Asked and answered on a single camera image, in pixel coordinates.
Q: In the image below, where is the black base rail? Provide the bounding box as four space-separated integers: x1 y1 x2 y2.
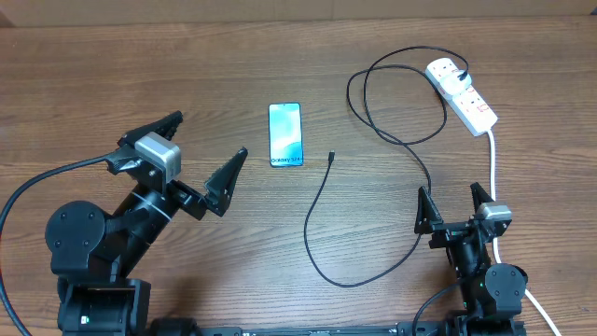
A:
200 320 528 336

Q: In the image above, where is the white charger plug adapter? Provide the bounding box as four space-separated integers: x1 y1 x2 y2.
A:
439 71 472 99

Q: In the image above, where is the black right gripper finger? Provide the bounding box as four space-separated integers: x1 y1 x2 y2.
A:
414 187 442 234
470 182 493 210

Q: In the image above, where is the white power strip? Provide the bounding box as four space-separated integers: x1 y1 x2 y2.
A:
425 58 498 136

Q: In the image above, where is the white power strip cord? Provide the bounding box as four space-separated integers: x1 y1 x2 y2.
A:
486 129 562 336

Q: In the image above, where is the Samsung Galaxy smartphone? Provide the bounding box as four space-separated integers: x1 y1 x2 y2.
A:
269 103 303 168

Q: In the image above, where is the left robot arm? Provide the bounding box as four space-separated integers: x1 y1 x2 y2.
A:
45 111 248 335

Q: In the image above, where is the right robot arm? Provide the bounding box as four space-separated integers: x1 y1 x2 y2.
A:
410 183 528 336

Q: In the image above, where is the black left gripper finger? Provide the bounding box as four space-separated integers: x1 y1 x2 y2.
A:
118 111 183 147
204 147 248 217

